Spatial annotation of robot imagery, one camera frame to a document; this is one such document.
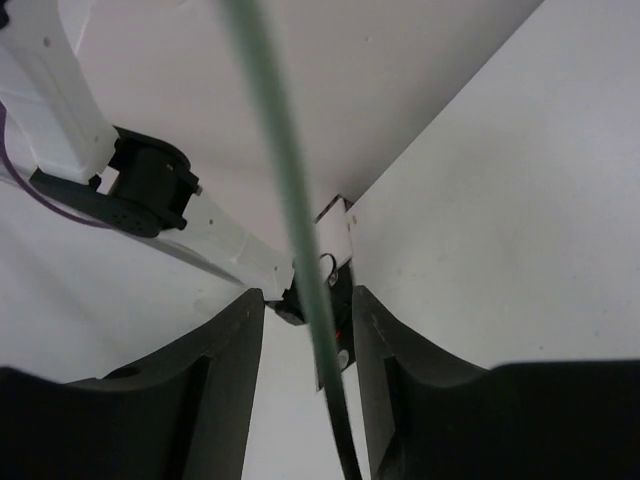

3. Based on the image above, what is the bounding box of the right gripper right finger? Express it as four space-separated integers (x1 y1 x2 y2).
352 286 639 479

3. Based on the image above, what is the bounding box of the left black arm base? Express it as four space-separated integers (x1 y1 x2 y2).
266 252 356 372

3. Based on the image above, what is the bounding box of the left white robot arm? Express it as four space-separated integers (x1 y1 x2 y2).
1 1 294 301

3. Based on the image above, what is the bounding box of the pale green headphone cable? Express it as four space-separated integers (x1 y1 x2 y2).
219 0 364 480

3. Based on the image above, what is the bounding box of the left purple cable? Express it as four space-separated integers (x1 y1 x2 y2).
0 104 119 232

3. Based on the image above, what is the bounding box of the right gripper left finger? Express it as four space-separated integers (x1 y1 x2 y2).
1 289 264 479

